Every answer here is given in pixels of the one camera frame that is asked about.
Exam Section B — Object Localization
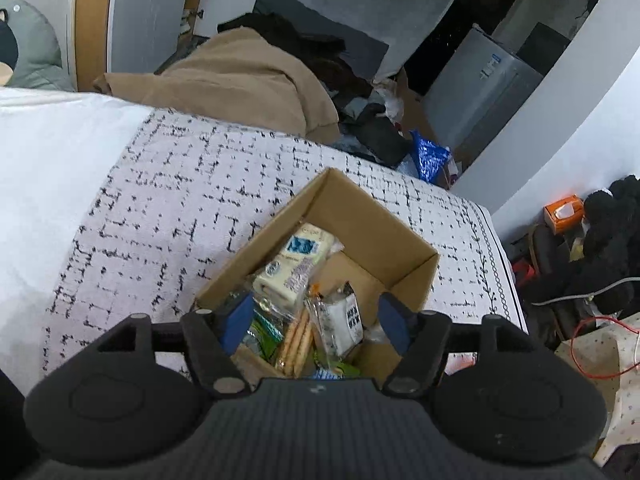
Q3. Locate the dark clothes pile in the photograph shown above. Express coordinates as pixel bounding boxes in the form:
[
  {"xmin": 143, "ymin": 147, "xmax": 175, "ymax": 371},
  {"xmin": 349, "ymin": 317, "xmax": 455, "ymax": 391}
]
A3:
[{"xmin": 220, "ymin": 12, "xmax": 416, "ymax": 168}]

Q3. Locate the long white snack packet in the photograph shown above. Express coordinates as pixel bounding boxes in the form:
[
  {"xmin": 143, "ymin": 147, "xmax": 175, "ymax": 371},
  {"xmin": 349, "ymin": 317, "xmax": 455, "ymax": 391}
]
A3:
[{"xmin": 252, "ymin": 224, "xmax": 335, "ymax": 311}]

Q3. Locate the clear white snack packet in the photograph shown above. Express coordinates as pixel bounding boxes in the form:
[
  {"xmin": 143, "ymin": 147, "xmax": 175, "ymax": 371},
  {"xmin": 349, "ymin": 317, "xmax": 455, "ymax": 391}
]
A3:
[{"xmin": 305, "ymin": 282, "xmax": 366, "ymax": 361}]

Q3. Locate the blue plastic bag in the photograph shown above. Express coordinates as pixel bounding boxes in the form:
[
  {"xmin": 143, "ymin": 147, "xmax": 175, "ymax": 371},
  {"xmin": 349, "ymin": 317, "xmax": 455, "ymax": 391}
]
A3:
[{"xmin": 410, "ymin": 130, "xmax": 451, "ymax": 183}]

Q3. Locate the brown cardboard box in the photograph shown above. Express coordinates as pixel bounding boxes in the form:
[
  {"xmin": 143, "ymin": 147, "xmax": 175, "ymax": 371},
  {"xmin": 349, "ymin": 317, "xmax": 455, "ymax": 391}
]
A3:
[{"xmin": 192, "ymin": 167, "xmax": 441, "ymax": 381}]

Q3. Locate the black knit clothing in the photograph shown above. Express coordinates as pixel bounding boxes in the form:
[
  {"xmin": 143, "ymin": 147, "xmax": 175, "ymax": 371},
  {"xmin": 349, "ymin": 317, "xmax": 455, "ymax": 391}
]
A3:
[{"xmin": 582, "ymin": 175, "xmax": 640, "ymax": 311}]

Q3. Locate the white cable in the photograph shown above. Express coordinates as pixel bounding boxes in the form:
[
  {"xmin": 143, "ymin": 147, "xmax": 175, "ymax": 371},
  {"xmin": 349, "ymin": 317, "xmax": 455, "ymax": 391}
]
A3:
[{"xmin": 530, "ymin": 280, "xmax": 640, "ymax": 307}]

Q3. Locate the orange cracker packet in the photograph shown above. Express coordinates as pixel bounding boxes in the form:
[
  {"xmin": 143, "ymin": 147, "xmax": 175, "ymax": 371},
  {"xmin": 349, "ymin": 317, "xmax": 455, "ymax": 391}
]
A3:
[{"xmin": 272, "ymin": 305, "xmax": 316, "ymax": 378}]

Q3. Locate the light green snack packet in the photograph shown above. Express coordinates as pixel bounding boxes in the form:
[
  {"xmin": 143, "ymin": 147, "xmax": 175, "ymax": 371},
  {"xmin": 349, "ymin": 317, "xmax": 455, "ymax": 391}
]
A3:
[{"xmin": 312, "ymin": 350, "xmax": 361, "ymax": 379}]

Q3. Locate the white plastic bag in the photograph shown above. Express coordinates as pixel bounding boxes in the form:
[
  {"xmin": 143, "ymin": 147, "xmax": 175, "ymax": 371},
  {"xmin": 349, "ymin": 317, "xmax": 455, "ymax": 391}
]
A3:
[{"xmin": 372, "ymin": 87, "xmax": 405, "ymax": 121}]

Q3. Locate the beige coat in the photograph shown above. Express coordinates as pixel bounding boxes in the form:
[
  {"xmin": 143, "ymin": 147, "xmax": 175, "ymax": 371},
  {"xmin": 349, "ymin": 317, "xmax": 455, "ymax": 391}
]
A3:
[{"xmin": 92, "ymin": 27, "xmax": 341, "ymax": 143}]

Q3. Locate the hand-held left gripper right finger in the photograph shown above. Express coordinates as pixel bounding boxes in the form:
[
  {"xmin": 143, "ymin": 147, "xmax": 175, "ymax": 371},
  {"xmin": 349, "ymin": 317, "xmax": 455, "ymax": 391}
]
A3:
[{"xmin": 379, "ymin": 291, "xmax": 546, "ymax": 396}]

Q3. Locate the black white patterned blanket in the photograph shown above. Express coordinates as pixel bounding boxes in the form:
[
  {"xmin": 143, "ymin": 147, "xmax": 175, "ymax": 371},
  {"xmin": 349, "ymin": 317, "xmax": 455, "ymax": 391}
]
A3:
[{"xmin": 42, "ymin": 107, "xmax": 528, "ymax": 376}]

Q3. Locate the dark grey mat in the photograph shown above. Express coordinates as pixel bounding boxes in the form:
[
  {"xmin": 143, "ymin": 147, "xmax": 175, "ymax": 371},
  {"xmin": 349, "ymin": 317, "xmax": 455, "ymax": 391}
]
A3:
[{"xmin": 255, "ymin": 0, "xmax": 390, "ymax": 81}]

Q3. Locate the wooden door frame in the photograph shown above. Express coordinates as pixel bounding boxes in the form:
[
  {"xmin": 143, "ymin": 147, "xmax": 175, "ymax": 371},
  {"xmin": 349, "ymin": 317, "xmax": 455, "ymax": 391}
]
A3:
[{"xmin": 75, "ymin": 0, "xmax": 117, "ymax": 93}]

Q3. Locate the red cable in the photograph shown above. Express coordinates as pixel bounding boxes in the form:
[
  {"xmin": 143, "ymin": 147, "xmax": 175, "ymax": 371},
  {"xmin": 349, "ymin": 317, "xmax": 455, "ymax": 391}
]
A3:
[{"xmin": 570, "ymin": 312, "xmax": 640, "ymax": 381}]

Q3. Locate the dark green snack packet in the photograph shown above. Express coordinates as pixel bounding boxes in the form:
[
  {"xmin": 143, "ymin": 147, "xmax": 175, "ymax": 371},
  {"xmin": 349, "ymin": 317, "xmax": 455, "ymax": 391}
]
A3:
[{"xmin": 245, "ymin": 310, "xmax": 286, "ymax": 356}]

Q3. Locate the orange tissue box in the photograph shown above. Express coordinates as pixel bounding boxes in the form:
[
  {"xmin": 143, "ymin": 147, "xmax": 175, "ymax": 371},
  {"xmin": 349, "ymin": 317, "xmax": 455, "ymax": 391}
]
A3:
[{"xmin": 544, "ymin": 195, "xmax": 585, "ymax": 235}]

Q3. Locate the grey green cushion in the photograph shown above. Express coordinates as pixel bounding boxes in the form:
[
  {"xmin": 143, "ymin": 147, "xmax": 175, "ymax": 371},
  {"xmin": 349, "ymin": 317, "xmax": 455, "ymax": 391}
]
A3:
[{"xmin": 0, "ymin": 0, "xmax": 76, "ymax": 92}]

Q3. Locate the floral tablecloth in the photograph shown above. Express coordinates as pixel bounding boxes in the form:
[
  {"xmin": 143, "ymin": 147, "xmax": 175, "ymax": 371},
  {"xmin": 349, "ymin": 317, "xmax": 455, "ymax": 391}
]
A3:
[{"xmin": 555, "ymin": 312, "xmax": 640, "ymax": 466}]

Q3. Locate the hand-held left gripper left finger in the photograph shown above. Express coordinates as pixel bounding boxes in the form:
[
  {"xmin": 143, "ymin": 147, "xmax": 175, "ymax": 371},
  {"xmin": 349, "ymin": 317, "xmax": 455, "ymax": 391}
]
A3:
[{"xmin": 90, "ymin": 291, "xmax": 255, "ymax": 398}]

